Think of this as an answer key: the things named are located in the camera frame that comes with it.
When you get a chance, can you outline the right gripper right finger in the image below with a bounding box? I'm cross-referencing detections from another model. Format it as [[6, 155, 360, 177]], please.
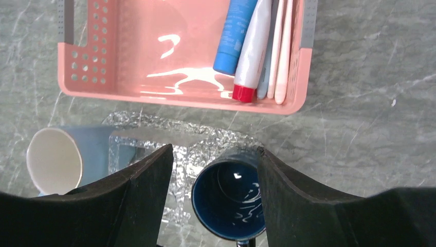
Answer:
[[258, 147, 435, 246]]

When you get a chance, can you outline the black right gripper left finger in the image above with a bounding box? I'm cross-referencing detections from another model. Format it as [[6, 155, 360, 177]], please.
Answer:
[[1, 144, 174, 246]]

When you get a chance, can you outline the light blue mug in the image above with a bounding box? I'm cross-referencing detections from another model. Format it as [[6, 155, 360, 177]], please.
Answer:
[[26, 126, 116, 195]]

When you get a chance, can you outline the white toothbrush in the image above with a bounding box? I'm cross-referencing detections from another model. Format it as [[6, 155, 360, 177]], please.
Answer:
[[267, 1, 287, 99], [274, 0, 293, 104]]

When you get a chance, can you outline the pink plastic perforated basket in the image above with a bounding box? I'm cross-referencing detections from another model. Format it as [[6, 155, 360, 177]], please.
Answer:
[[57, 1, 318, 115]]

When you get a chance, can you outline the dark blue mug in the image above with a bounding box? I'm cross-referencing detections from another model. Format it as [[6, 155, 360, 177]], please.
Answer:
[[191, 147, 266, 246]]

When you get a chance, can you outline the clear textured plastic tray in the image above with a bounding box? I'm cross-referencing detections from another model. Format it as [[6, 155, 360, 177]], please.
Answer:
[[102, 111, 261, 225]]

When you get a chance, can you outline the blue toothpaste tube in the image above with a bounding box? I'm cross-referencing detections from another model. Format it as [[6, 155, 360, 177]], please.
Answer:
[[213, 0, 257, 76]]

